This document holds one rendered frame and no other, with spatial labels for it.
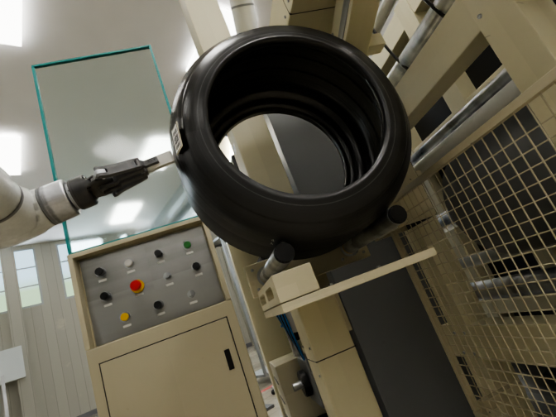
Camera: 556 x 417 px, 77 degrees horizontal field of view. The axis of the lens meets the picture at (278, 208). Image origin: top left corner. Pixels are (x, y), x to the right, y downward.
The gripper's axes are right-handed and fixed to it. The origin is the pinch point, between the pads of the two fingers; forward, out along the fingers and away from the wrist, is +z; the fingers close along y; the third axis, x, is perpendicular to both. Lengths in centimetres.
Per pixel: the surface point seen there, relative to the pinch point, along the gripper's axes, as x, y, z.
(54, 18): -366, 269, -28
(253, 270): 31.4, 25.4, 11.3
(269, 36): -13.6, -12.7, 36.2
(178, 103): -6.3, -10.1, 9.0
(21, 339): -177, 911, -458
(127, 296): 13, 69, -32
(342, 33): -19, 3, 68
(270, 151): -2.8, 28.4, 36.3
